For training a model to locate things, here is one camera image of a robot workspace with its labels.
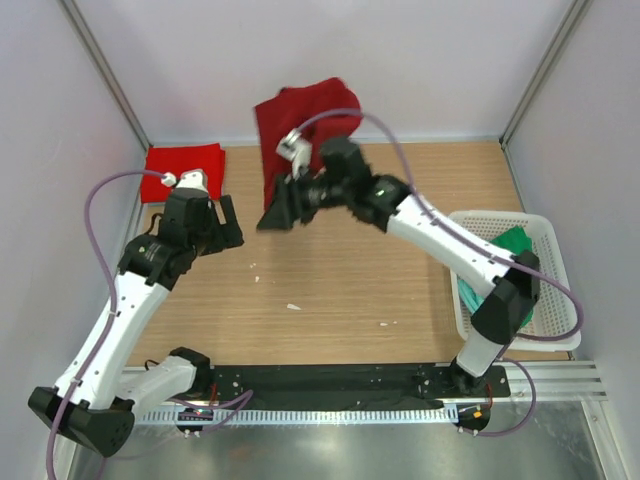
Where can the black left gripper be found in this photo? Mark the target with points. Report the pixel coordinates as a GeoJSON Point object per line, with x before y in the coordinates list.
{"type": "Point", "coordinates": [215, 228]}

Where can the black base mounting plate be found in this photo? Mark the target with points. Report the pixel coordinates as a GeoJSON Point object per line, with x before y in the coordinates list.
{"type": "Point", "coordinates": [355, 387]}

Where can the green t shirt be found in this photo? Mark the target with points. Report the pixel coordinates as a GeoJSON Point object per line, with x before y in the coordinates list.
{"type": "Point", "coordinates": [517, 242]}

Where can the white slotted cable duct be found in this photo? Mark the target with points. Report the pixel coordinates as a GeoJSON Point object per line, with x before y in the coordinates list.
{"type": "Point", "coordinates": [182, 416]}

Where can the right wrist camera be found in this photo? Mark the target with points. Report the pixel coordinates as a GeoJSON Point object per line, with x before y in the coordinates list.
{"type": "Point", "coordinates": [295, 149]}

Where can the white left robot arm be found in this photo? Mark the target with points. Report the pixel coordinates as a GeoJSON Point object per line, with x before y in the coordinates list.
{"type": "Point", "coordinates": [90, 404]}

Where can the folded bright red t shirt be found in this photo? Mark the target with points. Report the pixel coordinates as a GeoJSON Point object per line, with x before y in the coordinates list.
{"type": "Point", "coordinates": [210, 159]}

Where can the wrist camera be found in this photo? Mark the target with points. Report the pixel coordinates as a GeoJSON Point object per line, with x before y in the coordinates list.
{"type": "Point", "coordinates": [295, 149]}
{"type": "Point", "coordinates": [190, 185]}

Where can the light teal t shirt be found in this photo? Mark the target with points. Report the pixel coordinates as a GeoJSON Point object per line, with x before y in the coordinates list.
{"type": "Point", "coordinates": [469, 297]}

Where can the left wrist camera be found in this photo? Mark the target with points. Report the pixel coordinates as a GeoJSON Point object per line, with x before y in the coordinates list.
{"type": "Point", "coordinates": [190, 185]}

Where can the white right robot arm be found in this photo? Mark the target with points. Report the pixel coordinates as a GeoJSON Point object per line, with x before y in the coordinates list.
{"type": "Point", "coordinates": [505, 281]}

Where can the dark red t shirt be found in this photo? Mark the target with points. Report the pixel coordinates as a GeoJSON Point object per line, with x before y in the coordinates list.
{"type": "Point", "coordinates": [289, 109]}

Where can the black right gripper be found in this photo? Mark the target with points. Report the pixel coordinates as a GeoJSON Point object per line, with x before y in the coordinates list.
{"type": "Point", "coordinates": [295, 198]}

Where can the aluminium frame rail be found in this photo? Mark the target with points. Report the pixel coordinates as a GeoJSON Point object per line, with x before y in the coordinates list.
{"type": "Point", "coordinates": [554, 381]}

